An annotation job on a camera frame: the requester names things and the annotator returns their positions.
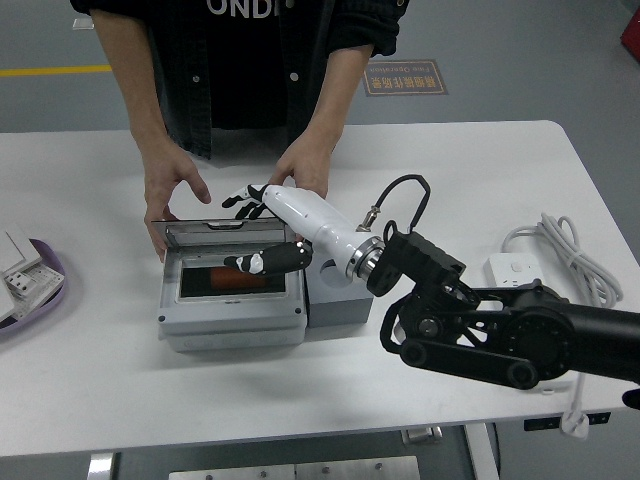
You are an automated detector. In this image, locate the white table leg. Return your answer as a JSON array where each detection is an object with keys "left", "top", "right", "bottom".
[
  {"left": 86, "top": 452, "right": 117, "bottom": 480},
  {"left": 462, "top": 423, "right": 500, "bottom": 480}
]

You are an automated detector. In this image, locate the white socket module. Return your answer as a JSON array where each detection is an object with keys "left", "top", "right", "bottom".
[{"left": 2, "top": 268, "right": 39, "bottom": 302}]

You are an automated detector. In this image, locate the white flat switch panel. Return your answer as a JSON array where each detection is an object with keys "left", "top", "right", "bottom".
[{"left": 0, "top": 229, "right": 44, "bottom": 275}]

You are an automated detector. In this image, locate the grey metal base plate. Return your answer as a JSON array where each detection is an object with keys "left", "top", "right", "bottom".
[{"left": 167, "top": 455, "right": 422, "bottom": 480}]

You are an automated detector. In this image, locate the grey cube with round hole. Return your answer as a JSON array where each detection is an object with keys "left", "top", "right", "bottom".
[{"left": 303, "top": 242, "right": 376, "bottom": 330}]

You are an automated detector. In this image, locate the metal table bracket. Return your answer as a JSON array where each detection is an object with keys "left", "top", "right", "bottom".
[{"left": 401, "top": 426, "right": 444, "bottom": 447}]

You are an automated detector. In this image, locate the person's right hand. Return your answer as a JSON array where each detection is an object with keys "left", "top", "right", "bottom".
[{"left": 141, "top": 143, "right": 213, "bottom": 262}]

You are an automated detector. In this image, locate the brown floor sign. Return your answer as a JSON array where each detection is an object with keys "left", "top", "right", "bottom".
[{"left": 362, "top": 59, "right": 450, "bottom": 98}]

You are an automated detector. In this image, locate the yellow floor tape line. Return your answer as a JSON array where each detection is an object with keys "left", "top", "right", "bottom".
[{"left": 0, "top": 63, "right": 113, "bottom": 79}]

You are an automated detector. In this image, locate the purple tray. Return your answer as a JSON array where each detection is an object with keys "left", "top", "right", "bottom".
[{"left": 0, "top": 237, "right": 69, "bottom": 342}]

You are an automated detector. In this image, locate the orange cylinder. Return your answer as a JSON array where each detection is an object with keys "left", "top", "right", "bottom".
[{"left": 209, "top": 267, "right": 274, "bottom": 292}]

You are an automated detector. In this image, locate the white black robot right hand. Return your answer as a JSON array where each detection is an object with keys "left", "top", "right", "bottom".
[{"left": 221, "top": 182, "right": 374, "bottom": 279}]

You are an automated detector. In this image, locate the person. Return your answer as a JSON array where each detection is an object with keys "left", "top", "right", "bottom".
[{"left": 69, "top": 0, "right": 412, "bottom": 161}]

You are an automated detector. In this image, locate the red object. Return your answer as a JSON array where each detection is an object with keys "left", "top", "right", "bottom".
[{"left": 618, "top": 9, "right": 640, "bottom": 52}]

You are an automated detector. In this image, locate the person's left hand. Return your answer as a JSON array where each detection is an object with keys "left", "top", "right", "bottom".
[{"left": 267, "top": 130, "right": 335, "bottom": 202}]

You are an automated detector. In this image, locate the black under-table bracket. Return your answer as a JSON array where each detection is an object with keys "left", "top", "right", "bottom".
[{"left": 523, "top": 411, "right": 613, "bottom": 432}]

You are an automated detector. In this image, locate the white power strip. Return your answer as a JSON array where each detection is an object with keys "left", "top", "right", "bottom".
[{"left": 483, "top": 251, "right": 574, "bottom": 396}]

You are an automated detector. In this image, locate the white power cable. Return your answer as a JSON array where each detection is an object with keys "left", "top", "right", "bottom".
[{"left": 500, "top": 211, "right": 624, "bottom": 442}]

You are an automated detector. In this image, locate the grey enclosure box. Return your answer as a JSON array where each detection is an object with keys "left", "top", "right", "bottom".
[{"left": 150, "top": 217, "right": 309, "bottom": 353}]

